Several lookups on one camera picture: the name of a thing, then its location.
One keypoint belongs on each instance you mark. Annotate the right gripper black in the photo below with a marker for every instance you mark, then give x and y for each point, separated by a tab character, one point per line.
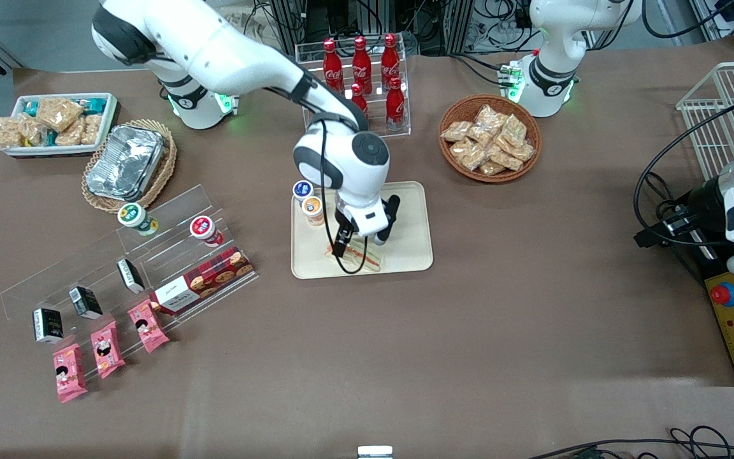
344	231

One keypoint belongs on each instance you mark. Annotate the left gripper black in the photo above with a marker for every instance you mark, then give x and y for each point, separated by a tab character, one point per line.
702	201

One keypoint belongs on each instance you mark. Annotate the triangular sandwich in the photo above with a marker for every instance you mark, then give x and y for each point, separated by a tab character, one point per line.
370	258

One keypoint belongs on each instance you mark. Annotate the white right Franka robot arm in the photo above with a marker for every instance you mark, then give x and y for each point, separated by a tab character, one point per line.
227	57

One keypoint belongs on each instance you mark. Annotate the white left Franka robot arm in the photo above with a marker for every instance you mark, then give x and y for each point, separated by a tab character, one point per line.
558	57

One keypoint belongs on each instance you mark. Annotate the beige plastic serving tray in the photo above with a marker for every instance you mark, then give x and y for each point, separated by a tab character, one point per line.
408	255

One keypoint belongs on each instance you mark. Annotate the white rectangular snack tray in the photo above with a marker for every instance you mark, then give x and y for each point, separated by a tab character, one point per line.
109	124

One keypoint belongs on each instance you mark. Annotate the orange lid cup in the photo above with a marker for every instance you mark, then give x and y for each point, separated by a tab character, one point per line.
313	210

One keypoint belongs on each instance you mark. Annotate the blue lid cup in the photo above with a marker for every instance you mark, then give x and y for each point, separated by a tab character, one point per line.
303	189

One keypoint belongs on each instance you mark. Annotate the red emergency stop button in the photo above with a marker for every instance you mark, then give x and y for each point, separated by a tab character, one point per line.
723	294

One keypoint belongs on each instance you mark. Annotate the clear acrylic bottle rack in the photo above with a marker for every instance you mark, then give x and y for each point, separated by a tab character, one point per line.
380	127

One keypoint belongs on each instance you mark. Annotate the brown table cover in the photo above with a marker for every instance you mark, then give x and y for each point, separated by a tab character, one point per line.
405	350

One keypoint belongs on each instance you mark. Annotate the red lid cup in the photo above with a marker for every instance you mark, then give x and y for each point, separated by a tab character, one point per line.
206	231

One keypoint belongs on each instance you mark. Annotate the red plaid cookie box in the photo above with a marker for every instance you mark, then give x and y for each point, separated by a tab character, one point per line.
204	280

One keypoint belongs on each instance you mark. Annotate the red Coca-Cola bottle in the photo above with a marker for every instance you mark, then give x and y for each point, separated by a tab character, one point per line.
361	64
332	64
390	60
359	94
395	105

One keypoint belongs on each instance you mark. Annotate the clear bag of crackers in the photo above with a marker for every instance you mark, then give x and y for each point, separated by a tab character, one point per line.
480	135
455	131
469	154
523	152
506	158
513	129
491	167
491	118

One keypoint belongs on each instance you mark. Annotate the clear acrylic stepped display stand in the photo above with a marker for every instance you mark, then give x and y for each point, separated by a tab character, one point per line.
169	255

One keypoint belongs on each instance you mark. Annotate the round brown wicker basket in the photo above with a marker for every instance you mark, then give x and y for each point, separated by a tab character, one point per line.
456	108

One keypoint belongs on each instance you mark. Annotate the oval light wicker basket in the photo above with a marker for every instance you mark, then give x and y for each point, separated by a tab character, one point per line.
166	159

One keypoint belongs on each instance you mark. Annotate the green lid cup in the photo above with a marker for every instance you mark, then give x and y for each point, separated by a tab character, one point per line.
136	218

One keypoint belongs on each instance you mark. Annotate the pink snack packet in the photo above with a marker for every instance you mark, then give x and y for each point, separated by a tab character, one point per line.
107	349
148	325
69	371

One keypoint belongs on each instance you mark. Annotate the small silver white device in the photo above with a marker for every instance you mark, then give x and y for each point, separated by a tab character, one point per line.
375	452

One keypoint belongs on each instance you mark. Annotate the small black box white side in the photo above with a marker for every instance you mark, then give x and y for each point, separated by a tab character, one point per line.
48	325
130	275
85	302

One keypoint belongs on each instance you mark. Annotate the crumpled beige packing paper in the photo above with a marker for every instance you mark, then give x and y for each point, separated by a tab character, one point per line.
259	25

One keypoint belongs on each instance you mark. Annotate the stacked aluminium foil containers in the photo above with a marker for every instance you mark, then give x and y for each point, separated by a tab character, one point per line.
125	162

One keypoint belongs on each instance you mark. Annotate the clear bag puffed rice snack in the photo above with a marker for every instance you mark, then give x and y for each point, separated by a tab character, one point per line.
7	132
71	135
32	131
58	111
92	127

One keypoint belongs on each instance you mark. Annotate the teal snack packet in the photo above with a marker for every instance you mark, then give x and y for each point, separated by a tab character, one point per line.
94	104
51	138
30	107

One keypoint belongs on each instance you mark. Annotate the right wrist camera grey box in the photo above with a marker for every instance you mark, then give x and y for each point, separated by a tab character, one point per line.
388	220

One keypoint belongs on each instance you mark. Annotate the aluminium frame rack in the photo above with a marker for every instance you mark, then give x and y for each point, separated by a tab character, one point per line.
373	16

